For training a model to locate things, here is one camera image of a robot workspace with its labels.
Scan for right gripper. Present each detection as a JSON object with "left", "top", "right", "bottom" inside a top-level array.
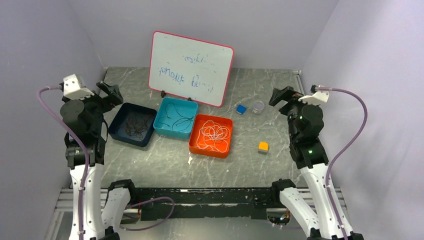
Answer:
[{"left": 269, "top": 85, "right": 319, "bottom": 141}]

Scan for brown cables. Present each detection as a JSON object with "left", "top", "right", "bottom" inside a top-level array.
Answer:
[{"left": 124, "top": 112, "right": 155, "bottom": 138}]

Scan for black thin cable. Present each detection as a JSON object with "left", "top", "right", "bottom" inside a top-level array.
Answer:
[{"left": 158, "top": 102, "right": 196, "bottom": 132}]

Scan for white cable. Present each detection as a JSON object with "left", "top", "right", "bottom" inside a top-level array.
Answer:
[{"left": 196, "top": 119, "right": 231, "bottom": 154}]

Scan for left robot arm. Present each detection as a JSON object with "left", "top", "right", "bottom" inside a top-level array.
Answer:
[{"left": 60, "top": 81, "right": 139, "bottom": 240}]

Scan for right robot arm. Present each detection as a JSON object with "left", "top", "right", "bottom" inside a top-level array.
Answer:
[{"left": 268, "top": 85, "right": 368, "bottom": 240}]

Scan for clear plastic cup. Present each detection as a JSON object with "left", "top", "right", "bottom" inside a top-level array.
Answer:
[{"left": 252, "top": 100, "right": 265, "bottom": 115}]

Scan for dark blue tray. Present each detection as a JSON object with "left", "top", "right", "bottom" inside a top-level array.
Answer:
[{"left": 108, "top": 102, "right": 158, "bottom": 148}]

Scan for blue small block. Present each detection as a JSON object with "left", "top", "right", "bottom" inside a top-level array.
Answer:
[{"left": 236, "top": 104, "right": 247, "bottom": 115}]

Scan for orange small block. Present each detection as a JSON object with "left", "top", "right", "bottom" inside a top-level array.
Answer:
[{"left": 258, "top": 141, "right": 269, "bottom": 154}]

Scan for light blue tray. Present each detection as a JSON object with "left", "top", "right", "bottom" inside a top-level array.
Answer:
[{"left": 153, "top": 97, "right": 199, "bottom": 139}]

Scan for orange tray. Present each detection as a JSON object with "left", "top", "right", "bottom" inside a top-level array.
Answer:
[{"left": 188, "top": 114, "right": 233, "bottom": 159}]

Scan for pink framed whiteboard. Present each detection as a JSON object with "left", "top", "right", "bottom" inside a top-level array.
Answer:
[{"left": 148, "top": 31, "right": 235, "bottom": 107}]

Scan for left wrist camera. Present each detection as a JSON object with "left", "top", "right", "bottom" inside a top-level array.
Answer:
[{"left": 62, "top": 74, "right": 95, "bottom": 100}]

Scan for aluminium frame rail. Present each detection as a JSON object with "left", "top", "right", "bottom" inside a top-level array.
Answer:
[{"left": 54, "top": 69, "right": 347, "bottom": 213}]

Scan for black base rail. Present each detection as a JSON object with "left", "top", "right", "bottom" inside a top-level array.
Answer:
[{"left": 125, "top": 187, "right": 291, "bottom": 224}]

